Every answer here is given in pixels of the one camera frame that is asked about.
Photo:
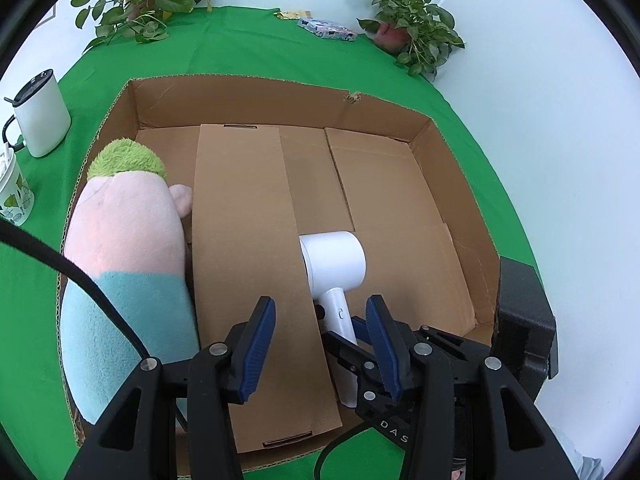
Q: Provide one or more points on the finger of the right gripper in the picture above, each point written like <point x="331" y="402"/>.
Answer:
<point x="359" y="326"/>

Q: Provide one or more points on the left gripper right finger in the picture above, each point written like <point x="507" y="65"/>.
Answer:
<point x="507" y="437"/>

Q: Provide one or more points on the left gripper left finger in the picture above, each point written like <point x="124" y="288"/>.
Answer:
<point x="135" y="437"/>

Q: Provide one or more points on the white hair dryer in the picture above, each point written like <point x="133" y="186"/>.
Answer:
<point x="335" y="263"/>

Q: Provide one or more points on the long brown cardboard box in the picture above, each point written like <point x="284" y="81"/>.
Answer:
<point x="245" y="246"/>

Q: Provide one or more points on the plush pig toy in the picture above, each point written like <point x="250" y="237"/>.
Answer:
<point x="126" y="233"/>

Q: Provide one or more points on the large open cardboard tray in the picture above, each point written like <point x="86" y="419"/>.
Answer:
<point x="354" y="163"/>

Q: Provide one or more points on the green patterned cup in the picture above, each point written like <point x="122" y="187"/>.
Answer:
<point x="16" y="197"/>

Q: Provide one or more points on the green tablecloth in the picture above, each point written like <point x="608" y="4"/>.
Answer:
<point x="227" y="41"/>

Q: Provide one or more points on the right potted plant red pot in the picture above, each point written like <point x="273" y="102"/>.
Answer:
<point x="419" y="34"/>

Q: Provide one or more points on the white mug black lid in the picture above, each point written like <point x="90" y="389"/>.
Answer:
<point x="41" y="114"/>

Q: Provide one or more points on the yellow packet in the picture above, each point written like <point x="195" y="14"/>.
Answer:
<point x="292" y="15"/>

